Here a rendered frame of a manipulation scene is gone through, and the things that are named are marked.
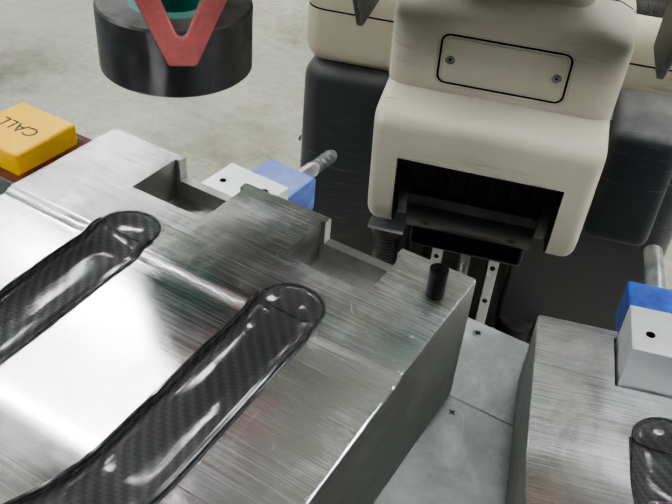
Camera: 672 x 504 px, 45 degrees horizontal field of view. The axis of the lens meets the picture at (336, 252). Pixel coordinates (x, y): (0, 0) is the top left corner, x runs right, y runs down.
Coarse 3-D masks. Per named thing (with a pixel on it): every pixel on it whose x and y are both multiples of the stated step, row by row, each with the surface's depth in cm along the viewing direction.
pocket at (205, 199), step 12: (168, 168) 51; (180, 168) 52; (144, 180) 49; (156, 180) 50; (168, 180) 51; (180, 180) 52; (192, 180) 52; (156, 192) 51; (168, 192) 52; (180, 192) 53; (192, 192) 52; (204, 192) 51; (216, 192) 51; (180, 204) 52; (192, 204) 52; (204, 204) 52; (216, 204) 51; (204, 216) 51
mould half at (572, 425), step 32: (544, 320) 47; (544, 352) 45; (576, 352) 45; (608, 352) 45; (544, 384) 43; (576, 384) 43; (608, 384) 43; (544, 416) 41; (576, 416) 42; (608, 416) 42; (640, 416) 42; (512, 448) 46; (544, 448) 40; (576, 448) 40; (608, 448) 40; (512, 480) 42; (544, 480) 38; (576, 480) 38; (608, 480) 38
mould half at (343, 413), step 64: (64, 192) 48; (128, 192) 48; (256, 192) 49; (0, 256) 43; (192, 256) 44; (256, 256) 44; (64, 320) 40; (128, 320) 40; (192, 320) 40; (320, 320) 42; (384, 320) 41; (448, 320) 42; (0, 384) 37; (64, 384) 37; (128, 384) 37; (320, 384) 38; (384, 384) 38; (448, 384) 48; (0, 448) 33; (64, 448) 34; (256, 448) 35; (320, 448) 35; (384, 448) 40
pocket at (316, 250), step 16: (320, 224) 47; (304, 240) 46; (320, 240) 48; (288, 256) 45; (304, 256) 47; (320, 256) 49; (336, 256) 48; (352, 256) 47; (368, 256) 47; (400, 256) 45; (336, 272) 48; (352, 272) 48; (368, 272) 47; (384, 272) 47; (368, 288) 47
